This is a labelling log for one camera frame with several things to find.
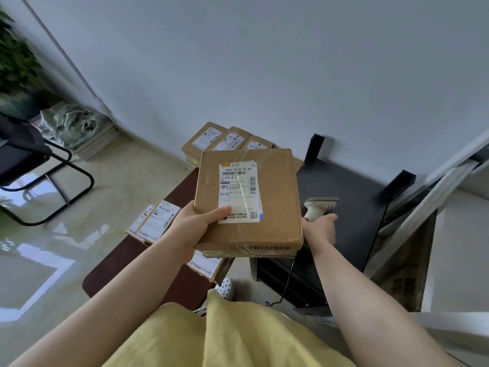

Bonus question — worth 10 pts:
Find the dark brown low table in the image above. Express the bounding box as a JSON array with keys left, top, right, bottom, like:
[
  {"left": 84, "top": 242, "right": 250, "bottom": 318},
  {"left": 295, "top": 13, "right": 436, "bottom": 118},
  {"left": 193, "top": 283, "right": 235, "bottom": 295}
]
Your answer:
[{"left": 82, "top": 164, "right": 230, "bottom": 312}]

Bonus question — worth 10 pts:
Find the large open cardboard box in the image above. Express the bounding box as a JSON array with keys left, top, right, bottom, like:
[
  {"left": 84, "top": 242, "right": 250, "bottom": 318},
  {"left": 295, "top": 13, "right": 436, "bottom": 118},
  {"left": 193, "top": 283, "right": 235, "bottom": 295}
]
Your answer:
[{"left": 369, "top": 214, "right": 438, "bottom": 313}]

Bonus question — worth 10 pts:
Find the white barcode scanner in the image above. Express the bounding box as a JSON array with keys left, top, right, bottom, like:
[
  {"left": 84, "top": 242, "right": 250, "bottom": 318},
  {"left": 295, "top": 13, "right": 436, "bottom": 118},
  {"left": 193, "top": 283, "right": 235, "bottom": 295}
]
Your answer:
[{"left": 304, "top": 197, "right": 340, "bottom": 223}]

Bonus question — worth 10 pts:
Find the person's left hand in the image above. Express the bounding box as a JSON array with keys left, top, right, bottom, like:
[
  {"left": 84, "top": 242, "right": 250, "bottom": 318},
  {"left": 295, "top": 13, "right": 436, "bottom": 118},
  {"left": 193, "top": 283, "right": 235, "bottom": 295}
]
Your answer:
[{"left": 162, "top": 200, "right": 232, "bottom": 264}]

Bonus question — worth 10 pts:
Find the person's right hand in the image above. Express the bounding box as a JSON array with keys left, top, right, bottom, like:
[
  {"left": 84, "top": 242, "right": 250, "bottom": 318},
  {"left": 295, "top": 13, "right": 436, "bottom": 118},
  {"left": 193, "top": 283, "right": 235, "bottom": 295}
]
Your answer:
[{"left": 302, "top": 213, "right": 339, "bottom": 250}]

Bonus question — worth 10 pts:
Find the stack of flat cardboard sheets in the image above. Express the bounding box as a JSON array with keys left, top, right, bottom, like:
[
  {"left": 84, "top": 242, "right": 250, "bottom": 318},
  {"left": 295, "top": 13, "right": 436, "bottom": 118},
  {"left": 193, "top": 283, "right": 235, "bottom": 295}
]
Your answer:
[{"left": 71, "top": 114, "right": 119, "bottom": 162}]

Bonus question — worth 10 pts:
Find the yellow garment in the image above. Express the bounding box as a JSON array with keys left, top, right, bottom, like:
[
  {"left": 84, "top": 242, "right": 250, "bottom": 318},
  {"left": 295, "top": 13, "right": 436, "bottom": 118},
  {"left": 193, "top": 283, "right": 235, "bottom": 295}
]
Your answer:
[{"left": 101, "top": 288, "right": 356, "bottom": 367}]

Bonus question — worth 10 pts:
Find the black scanner cable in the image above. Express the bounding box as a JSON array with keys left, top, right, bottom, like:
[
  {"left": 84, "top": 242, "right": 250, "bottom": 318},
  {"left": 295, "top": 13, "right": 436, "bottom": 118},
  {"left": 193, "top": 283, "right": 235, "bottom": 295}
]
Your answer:
[{"left": 265, "top": 256, "right": 296, "bottom": 307}]

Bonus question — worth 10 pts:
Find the black desk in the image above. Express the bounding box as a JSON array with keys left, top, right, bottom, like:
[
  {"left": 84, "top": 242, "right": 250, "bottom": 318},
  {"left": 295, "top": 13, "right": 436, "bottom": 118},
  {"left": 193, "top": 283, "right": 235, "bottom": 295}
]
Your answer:
[{"left": 250, "top": 156, "right": 390, "bottom": 308}]

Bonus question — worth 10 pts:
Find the person's right forearm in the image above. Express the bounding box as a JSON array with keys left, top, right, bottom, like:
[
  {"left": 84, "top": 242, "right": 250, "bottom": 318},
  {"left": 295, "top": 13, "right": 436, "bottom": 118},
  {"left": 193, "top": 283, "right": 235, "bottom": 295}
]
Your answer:
[{"left": 306, "top": 241, "right": 459, "bottom": 367}]

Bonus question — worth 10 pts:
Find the crumpled grey-green plastic bag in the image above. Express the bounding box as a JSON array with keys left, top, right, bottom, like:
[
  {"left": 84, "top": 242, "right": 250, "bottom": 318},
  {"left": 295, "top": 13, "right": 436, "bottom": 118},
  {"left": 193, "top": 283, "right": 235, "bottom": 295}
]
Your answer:
[{"left": 40, "top": 104, "right": 101, "bottom": 149}]

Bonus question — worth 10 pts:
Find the white wall pipe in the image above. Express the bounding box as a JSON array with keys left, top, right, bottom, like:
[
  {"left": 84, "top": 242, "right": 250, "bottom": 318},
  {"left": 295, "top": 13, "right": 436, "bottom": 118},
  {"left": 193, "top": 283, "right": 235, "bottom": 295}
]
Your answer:
[{"left": 21, "top": 0, "right": 111, "bottom": 113}]

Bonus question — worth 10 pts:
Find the green leafy plant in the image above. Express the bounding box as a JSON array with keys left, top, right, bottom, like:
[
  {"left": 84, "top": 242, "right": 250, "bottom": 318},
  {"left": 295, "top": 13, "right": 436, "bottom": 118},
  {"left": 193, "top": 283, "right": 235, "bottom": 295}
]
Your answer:
[{"left": 0, "top": 5, "right": 44, "bottom": 121}]

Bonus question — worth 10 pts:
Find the person's left forearm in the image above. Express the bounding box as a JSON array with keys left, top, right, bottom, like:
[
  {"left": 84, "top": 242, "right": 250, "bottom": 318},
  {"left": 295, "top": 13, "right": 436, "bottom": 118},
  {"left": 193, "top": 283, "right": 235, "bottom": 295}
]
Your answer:
[{"left": 8, "top": 235, "right": 192, "bottom": 367}]

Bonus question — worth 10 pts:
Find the white framed board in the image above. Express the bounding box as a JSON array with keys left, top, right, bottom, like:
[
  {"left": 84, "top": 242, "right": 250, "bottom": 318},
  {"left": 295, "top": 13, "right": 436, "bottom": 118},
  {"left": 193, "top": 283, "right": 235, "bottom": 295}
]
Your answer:
[{"left": 363, "top": 137, "right": 489, "bottom": 276}]

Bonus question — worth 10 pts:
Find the white foam panel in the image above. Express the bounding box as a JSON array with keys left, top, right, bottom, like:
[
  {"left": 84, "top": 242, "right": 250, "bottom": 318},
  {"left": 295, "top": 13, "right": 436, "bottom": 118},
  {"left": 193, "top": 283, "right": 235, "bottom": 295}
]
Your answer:
[{"left": 420, "top": 189, "right": 489, "bottom": 314}]

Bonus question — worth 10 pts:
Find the black desk post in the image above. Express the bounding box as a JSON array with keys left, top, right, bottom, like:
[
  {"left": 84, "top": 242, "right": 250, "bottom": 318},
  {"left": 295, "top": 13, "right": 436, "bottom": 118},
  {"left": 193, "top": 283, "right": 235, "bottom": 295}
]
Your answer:
[
  {"left": 383, "top": 170, "right": 417, "bottom": 199},
  {"left": 304, "top": 134, "right": 325, "bottom": 163}
]

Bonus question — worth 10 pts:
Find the black metal frame chair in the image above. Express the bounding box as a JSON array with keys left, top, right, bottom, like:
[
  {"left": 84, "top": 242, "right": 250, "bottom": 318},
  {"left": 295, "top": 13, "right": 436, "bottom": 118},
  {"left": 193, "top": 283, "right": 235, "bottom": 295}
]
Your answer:
[{"left": 0, "top": 112, "right": 95, "bottom": 227}]

